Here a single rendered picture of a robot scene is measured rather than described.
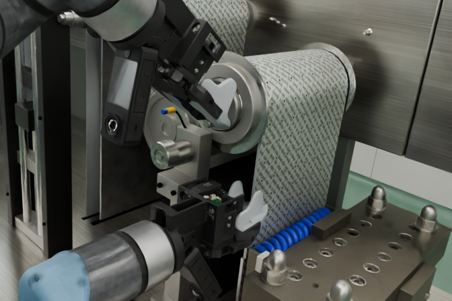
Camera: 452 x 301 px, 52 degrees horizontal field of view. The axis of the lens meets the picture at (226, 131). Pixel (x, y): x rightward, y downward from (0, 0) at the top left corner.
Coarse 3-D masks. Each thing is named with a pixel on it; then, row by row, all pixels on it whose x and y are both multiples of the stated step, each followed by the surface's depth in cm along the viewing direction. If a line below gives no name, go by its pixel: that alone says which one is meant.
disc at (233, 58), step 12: (228, 60) 65; (240, 60) 63; (252, 72) 62; (252, 84) 63; (264, 84) 62; (264, 96) 62; (264, 108) 62; (264, 120) 63; (252, 132) 64; (216, 144) 70; (228, 144) 68; (240, 144) 66; (252, 144) 65
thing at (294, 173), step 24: (336, 120) 81; (288, 144) 71; (312, 144) 77; (336, 144) 84; (264, 168) 68; (288, 168) 73; (312, 168) 79; (264, 192) 70; (288, 192) 75; (312, 192) 82; (288, 216) 78; (264, 240) 74
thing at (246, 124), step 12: (216, 72) 65; (228, 72) 64; (240, 72) 63; (240, 84) 63; (252, 96) 62; (252, 108) 62; (240, 120) 64; (252, 120) 63; (216, 132) 68; (228, 132) 66; (240, 132) 65
